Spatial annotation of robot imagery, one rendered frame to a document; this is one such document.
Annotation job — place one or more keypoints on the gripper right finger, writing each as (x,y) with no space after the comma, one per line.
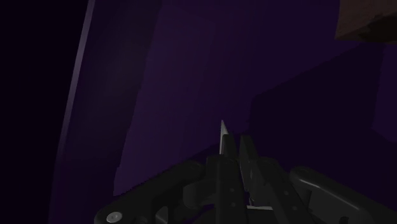
(310,198)

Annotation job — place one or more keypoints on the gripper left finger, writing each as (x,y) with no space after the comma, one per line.
(173,189)

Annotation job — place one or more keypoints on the brown robot stand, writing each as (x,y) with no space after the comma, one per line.
(363,18)

